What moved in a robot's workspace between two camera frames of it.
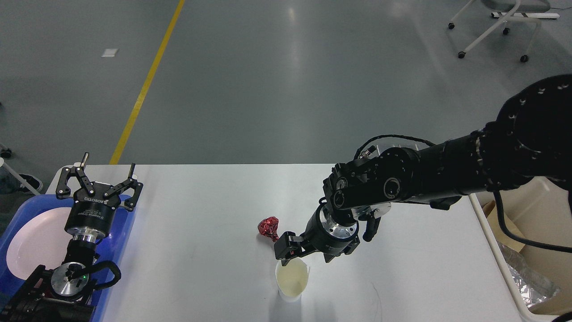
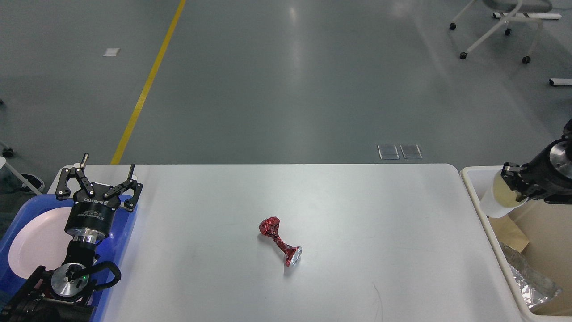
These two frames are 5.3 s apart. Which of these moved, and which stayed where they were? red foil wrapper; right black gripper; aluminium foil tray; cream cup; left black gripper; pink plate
Moved: right black gripper; cream cup
Stayed: aluminium foil tray; red foil wrapper; pink plate; left black gripper
